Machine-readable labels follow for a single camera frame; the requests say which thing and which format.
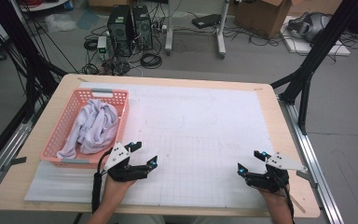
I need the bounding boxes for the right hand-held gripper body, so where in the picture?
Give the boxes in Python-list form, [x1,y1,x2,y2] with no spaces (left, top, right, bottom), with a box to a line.
[245,151,309,194]

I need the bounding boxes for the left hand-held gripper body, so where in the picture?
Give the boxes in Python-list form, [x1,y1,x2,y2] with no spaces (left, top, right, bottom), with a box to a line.
[103,142,148,183]

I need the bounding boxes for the lavender printed cloth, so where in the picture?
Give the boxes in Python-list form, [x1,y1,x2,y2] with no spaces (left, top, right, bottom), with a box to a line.
[56,98,120,160]

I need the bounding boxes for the pink plastic basket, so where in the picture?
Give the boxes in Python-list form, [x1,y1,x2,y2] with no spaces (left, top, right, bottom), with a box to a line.
[40,88,131,170]

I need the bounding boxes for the person's left hand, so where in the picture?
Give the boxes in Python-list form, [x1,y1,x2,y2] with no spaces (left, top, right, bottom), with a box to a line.
[101,175,138,204]

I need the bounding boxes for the person's right hand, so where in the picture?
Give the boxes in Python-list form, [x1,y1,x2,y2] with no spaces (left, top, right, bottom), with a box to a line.
[256,186,292,213]

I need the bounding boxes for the thin wooden stick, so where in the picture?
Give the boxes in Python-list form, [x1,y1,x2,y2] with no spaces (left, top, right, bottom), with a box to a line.
[287,191,307,215]

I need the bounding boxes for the white gridded mat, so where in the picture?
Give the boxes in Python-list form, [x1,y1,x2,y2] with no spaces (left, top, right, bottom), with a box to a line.
[23,81,281,209]

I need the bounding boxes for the white power box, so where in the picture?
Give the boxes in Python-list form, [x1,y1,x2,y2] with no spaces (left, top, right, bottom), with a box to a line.
[96,35,108,60]

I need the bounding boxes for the black computer tower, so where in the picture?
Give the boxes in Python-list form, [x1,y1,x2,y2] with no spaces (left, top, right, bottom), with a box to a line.
[106,5,133,58]
[132,5,154,50]

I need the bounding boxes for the white metal stand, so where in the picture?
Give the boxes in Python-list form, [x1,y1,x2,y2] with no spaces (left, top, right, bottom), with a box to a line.
[164,0,231,60]

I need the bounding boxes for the white flat board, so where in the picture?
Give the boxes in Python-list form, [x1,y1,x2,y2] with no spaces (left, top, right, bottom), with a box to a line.
[281,15,352,57]

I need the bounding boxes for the blue sheet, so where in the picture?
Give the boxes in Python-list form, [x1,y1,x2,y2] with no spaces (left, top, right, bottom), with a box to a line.
[76,8,101,31]

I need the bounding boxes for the open cardboard box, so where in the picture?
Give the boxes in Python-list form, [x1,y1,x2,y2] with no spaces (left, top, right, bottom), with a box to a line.
[234,0,293,39]

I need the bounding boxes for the grey helmet-like device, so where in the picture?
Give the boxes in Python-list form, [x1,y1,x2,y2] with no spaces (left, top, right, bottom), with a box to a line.
[287,11,332,43]

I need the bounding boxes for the clear plastic bag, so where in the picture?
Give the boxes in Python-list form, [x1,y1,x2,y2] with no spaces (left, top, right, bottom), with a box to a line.
[45,12,78,34]

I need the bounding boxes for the black flat device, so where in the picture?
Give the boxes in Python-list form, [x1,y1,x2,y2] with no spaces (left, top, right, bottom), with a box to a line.
[191,13,222,30]

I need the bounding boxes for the white round table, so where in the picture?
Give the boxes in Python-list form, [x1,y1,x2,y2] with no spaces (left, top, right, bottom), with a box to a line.
[18,0,69,13]

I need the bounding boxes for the grey metal bracket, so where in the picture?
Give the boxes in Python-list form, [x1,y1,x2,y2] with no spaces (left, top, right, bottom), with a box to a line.
[1,156,28,173]
[296,169,319,189]

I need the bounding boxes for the aluminium rail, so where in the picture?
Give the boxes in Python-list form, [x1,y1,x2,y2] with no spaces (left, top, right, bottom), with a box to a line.
[278,99,344,224]
[0,119,34,203]

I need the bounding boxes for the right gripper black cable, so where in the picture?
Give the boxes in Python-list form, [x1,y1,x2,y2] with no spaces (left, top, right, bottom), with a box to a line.
[278,174,296,224]

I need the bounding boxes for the coiled black cable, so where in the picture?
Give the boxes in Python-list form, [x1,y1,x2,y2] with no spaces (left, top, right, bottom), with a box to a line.
[81,63,100,76]
[140,52,163,70]
[83,36,99,52]

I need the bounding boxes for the black metal frame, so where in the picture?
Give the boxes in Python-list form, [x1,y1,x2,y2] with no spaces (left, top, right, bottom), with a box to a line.
[0,0,69,176]
[269,0,358,135]

